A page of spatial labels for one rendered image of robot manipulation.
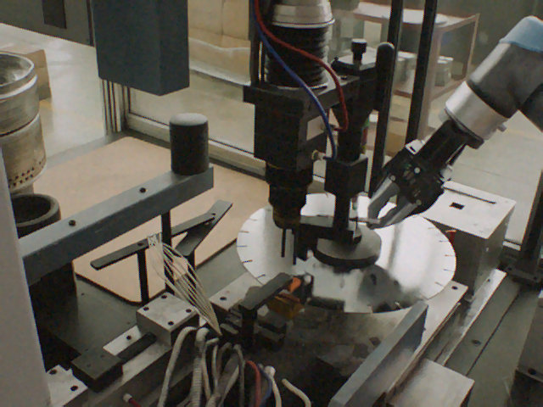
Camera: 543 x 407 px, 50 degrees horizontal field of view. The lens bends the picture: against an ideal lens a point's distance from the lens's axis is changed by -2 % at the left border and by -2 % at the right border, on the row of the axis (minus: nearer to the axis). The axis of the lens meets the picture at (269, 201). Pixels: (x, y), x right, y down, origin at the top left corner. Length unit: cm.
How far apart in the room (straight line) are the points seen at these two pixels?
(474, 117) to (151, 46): 40
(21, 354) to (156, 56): 51
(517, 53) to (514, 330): 56
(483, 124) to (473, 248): 37
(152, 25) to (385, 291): 45
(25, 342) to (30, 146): 105
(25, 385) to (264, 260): 68
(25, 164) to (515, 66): 88
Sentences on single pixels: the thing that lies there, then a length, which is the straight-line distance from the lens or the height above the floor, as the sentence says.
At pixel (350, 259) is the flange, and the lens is 86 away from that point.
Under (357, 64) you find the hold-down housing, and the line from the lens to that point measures 70.
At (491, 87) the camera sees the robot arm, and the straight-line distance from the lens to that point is 78.
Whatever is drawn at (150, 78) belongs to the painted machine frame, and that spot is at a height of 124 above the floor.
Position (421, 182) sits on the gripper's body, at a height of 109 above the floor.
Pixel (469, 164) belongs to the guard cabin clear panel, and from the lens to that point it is 130.
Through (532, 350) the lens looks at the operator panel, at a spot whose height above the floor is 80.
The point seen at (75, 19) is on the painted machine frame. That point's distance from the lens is 87.
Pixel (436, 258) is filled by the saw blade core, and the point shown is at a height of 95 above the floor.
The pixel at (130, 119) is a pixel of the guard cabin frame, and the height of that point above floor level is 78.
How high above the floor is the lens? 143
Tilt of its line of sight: 28 degrees down
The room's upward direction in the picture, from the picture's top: 2 degrees clockwise
